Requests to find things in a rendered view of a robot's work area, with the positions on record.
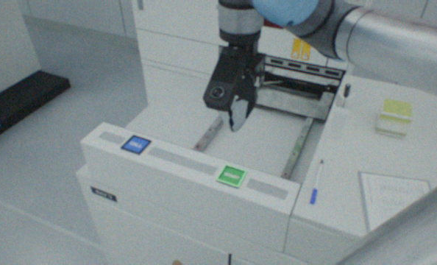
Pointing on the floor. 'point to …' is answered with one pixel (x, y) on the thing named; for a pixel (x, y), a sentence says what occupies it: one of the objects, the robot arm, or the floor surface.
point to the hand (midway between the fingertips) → (232, 128)
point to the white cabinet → (166, 235)
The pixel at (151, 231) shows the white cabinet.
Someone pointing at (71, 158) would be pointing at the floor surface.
